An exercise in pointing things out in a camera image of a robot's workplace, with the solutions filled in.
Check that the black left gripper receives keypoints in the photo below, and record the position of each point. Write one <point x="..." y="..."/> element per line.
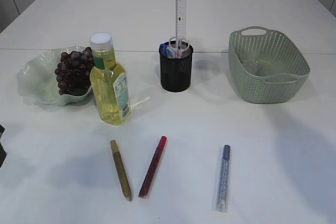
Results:
<point x="3" y="153"/>

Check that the clear plastic ruler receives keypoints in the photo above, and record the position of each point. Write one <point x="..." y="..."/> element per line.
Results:
<point x="180" y="18"/>

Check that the pink scissors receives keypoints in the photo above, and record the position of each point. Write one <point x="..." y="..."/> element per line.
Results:
<point x="177" y="48"/>

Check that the blue scissors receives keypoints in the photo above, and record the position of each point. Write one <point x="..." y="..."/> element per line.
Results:
<point x="166" y="50"/>

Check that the clear plastic sheet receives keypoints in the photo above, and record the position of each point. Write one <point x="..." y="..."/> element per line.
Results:
<point x="251" y="66"/>

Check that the red grape bunch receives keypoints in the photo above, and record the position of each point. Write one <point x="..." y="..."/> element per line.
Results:
<point x="73" y="72"/>

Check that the gold glitter pen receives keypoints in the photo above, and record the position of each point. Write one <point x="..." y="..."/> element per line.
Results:
<point x="122" y="175"/>

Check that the yellow liquid plastic bottle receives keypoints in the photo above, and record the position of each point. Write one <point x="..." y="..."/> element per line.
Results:
<point x="108" y="81"/>

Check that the red glitter pen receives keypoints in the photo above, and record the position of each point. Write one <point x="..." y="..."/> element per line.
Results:
<point x="148" y="180"/>

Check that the silver blue glitter pen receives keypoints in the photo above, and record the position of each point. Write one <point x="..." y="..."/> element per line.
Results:
<point x="221" y="203"/>

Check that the green wavy glass plate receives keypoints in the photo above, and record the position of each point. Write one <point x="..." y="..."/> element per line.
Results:
<point x="37" y="79"/>

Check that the black mesh pen holder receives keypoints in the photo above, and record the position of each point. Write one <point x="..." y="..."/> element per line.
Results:
<point x="175" y="74"/>

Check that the green plastic woven basket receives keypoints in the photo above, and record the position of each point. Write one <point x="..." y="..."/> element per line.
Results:
<point x="283" y="68"/>

